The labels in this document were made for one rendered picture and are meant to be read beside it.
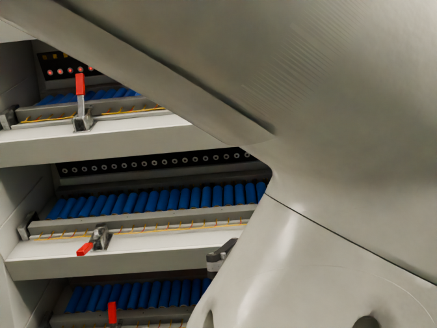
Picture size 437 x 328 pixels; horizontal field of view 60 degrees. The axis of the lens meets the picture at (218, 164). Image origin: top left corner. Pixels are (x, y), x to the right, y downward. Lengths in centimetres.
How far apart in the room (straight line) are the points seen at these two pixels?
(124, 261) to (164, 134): 22
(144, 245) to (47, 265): 17
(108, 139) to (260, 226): 47
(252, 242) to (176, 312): 58
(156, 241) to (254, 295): 50
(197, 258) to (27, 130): 35
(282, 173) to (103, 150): 49
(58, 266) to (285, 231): 58
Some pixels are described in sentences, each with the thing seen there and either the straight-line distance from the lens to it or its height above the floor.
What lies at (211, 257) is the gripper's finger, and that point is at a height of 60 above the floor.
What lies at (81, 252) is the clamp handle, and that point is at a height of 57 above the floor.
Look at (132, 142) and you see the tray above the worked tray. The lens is 61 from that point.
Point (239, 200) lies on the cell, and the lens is 68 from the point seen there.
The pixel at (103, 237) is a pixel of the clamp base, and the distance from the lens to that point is 66.
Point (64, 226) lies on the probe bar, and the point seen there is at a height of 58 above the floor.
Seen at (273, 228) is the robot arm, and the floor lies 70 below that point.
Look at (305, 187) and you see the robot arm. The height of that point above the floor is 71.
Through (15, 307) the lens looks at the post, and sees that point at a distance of 78.
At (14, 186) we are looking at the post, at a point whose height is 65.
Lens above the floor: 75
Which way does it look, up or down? 8 degrees down
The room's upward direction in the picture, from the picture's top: 6 degrees counter-clockwise
